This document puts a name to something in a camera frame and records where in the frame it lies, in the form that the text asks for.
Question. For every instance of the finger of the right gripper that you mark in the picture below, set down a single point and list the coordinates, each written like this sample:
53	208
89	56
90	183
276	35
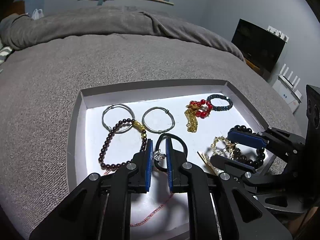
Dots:
247	139
221	162

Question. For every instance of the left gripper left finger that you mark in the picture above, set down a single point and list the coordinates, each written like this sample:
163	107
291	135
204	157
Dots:
100	206

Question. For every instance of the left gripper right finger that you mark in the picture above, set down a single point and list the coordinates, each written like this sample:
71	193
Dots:
219	206

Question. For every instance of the silver wire bangle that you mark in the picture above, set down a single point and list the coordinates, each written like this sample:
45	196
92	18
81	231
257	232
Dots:
119	116
158	124

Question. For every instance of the white pearl strand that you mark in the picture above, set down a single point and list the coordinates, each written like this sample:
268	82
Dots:
206	160

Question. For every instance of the right hand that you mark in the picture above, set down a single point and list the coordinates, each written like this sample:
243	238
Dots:
295	225

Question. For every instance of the white cabinet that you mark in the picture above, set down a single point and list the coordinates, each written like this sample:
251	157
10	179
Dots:
287	94

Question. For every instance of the wooden tv stand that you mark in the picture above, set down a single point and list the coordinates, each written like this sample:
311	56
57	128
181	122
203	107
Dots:
259	70

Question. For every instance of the white wifi router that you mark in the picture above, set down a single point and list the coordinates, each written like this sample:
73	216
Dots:
290	81

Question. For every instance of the black television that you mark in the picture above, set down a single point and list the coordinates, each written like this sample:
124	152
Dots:
259	46

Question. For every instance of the grey bed cover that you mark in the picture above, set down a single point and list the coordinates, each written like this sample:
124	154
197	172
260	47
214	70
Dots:
39	86

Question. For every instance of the striped pillow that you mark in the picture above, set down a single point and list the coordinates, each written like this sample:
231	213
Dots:
4	53

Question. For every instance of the grey folded duvet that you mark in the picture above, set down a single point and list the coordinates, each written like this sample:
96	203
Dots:
21	31

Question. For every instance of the white plastic bag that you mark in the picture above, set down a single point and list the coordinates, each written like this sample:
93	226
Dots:
37	14

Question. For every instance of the wooden headboard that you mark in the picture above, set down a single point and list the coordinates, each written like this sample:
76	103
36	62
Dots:
17	7

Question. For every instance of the white wall hooks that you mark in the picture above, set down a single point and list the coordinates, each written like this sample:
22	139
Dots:
278	33

